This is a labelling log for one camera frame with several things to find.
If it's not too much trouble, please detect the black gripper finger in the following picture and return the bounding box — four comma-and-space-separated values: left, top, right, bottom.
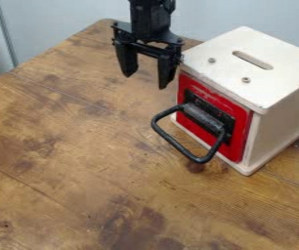
157, 53, 183, 89
114, 41, 138, 77

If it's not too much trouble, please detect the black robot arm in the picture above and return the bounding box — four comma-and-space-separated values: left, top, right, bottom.
112, 0, 184, 89

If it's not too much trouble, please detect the white wooden drawer cabinet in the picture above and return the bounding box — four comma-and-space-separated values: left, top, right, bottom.
177, 26, 299, 176

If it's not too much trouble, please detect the black metal drawer handle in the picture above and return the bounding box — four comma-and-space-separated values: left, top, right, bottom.
149, 103, 228, 165

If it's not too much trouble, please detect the red wooden drawer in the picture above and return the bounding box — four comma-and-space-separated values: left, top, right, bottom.
177, 72, 253, 163

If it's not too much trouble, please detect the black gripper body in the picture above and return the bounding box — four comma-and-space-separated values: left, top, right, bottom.
112, 3, 184, 59

